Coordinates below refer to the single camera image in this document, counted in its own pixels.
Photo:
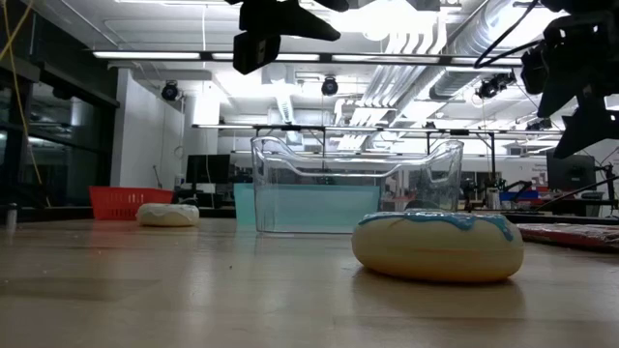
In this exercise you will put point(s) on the black slanted rod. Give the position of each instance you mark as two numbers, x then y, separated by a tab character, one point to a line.
580	192

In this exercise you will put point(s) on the red plastic basket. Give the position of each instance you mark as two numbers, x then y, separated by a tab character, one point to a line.
116	203

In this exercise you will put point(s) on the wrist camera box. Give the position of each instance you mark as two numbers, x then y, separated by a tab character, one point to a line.
534	70
254	53

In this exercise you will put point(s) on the white frosted donut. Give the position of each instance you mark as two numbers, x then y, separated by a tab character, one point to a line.
167	216

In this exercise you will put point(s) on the green translucent plastic bin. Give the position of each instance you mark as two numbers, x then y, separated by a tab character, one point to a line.
244	203

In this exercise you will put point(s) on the red snack packet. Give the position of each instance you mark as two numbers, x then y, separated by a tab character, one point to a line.
570	236

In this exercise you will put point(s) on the round black ceiling camera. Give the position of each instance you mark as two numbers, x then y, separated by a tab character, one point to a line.
330	87
170	92

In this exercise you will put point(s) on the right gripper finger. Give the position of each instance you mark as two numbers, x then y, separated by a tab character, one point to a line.
590	128
563	87

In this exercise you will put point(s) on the small grey post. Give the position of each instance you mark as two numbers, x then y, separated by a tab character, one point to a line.
11	217

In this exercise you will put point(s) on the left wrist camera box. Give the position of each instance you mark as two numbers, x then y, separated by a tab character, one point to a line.
254	53

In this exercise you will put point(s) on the blue frosted donut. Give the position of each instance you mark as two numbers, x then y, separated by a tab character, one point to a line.
435	251

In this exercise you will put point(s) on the silver ventilation duct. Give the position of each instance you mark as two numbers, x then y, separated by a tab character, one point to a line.
464	58

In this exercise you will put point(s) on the black monitor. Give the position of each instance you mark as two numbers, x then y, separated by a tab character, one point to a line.
570	171
208	169

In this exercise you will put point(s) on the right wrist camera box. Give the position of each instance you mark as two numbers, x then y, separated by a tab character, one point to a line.
534	70

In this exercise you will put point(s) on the overhead LED light bar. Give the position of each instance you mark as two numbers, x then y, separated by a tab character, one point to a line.
145	55

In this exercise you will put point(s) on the clear plastic bin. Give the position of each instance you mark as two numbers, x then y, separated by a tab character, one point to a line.
263	193

